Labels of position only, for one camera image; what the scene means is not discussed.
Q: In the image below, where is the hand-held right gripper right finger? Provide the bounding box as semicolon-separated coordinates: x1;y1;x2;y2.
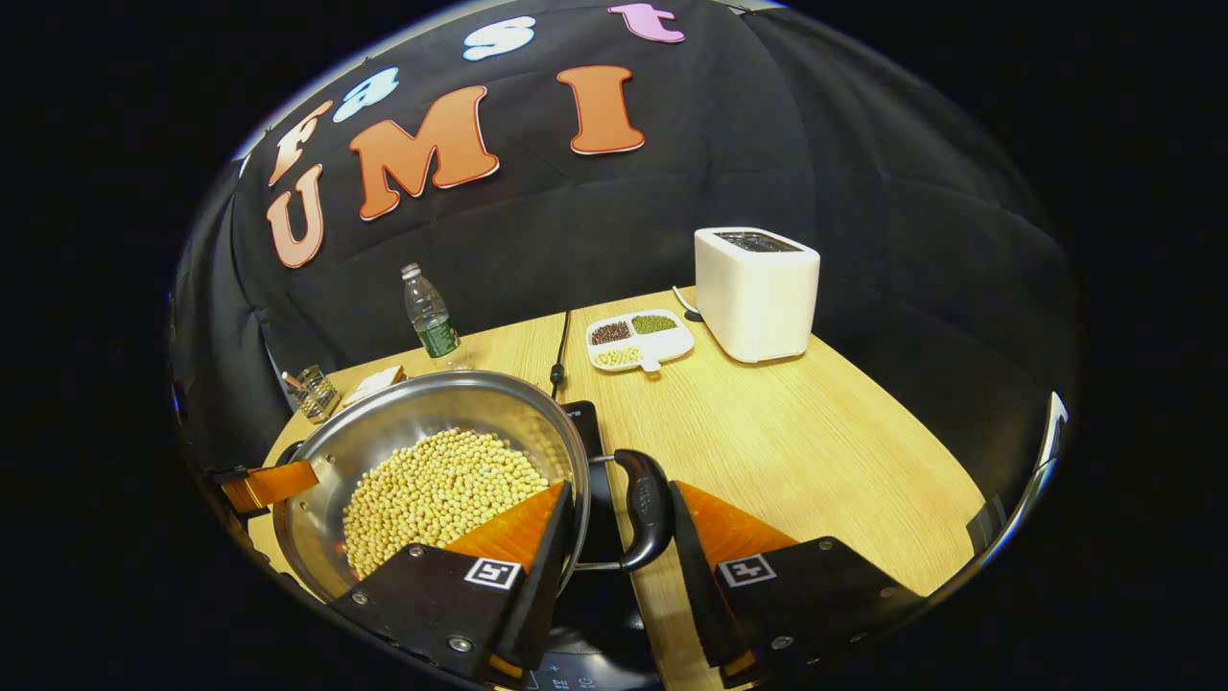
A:
669;480;927;688

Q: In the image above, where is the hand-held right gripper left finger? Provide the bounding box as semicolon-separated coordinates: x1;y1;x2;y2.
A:
331;480;577;688

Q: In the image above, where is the black induction cooktop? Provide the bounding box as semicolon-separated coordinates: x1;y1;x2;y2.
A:
518;400;673;691

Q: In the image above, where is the steel pot with soybeans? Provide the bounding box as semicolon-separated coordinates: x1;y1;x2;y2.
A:
272;369;674;606

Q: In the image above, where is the sandwich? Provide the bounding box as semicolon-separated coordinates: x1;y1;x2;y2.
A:
342;365;407;407

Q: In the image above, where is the clear plastic water bottle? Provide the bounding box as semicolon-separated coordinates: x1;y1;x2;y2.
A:
401;263;462;371

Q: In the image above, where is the white toaster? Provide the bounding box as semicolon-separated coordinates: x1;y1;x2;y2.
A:
694;226;822;365

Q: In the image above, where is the black backdrop cloth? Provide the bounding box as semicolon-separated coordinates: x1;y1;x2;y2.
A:
171;0;1080;500

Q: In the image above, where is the wire mesh utensil holder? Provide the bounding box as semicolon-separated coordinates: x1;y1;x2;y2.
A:
281;365;342;424

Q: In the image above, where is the black cooktop power cable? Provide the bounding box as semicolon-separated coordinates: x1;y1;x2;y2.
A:
549;309;574;400

